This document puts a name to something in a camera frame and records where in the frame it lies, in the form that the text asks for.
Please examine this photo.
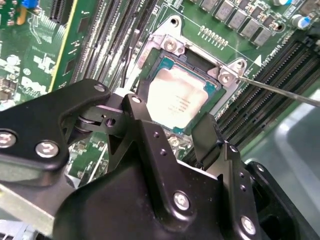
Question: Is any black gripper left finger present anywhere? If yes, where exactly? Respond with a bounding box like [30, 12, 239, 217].
[0, 78, 199, 223]

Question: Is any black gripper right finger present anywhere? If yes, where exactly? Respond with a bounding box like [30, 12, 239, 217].
[192, 111, 320, 240]

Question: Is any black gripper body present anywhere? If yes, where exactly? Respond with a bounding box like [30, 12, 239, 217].
[53, 159, 253, 240]

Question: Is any silver CPU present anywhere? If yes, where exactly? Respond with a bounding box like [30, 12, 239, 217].
[147, 56, 223, 136]

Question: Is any thin metal locking lever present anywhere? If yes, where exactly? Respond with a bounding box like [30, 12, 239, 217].
[235, 75, 320, 108]

